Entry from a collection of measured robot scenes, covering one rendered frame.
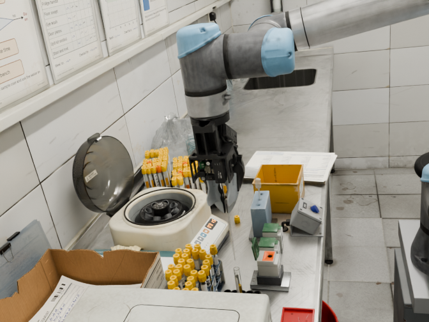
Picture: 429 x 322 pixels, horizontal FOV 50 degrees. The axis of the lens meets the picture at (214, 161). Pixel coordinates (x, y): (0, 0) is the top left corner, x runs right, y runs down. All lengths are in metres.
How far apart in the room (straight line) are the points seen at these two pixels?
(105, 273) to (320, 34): 0.70
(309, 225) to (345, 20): 0.59
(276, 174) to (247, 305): 0.89
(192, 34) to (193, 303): 0.41
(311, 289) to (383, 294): 1.37
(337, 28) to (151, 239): 0.67
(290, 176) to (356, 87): 2.01
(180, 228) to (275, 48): 0.58
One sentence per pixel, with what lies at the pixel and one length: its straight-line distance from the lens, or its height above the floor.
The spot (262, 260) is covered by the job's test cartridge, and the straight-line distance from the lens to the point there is 1.08.
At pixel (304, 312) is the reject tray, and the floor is 0.88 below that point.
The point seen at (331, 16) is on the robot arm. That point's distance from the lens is 0.87.
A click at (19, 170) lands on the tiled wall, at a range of 1.19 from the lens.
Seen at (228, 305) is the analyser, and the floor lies 1.18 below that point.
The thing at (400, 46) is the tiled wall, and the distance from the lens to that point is 3.37.
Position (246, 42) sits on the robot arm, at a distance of 0.76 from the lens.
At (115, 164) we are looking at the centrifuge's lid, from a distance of 1.42.
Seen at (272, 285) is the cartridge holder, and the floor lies 0.89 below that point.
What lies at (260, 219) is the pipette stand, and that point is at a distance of 1.24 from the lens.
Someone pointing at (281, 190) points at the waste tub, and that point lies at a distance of 1.35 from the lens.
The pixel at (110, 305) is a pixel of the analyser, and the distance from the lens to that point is 0.68.
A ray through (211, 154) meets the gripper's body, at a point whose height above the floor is 1.28.
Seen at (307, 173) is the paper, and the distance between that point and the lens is 1.58.
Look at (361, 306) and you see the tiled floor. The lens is 2.39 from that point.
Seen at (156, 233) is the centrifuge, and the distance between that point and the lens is 1.17.
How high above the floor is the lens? 1.59
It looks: 23 degrees down
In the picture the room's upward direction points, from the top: 9 degrees counter-clockwise
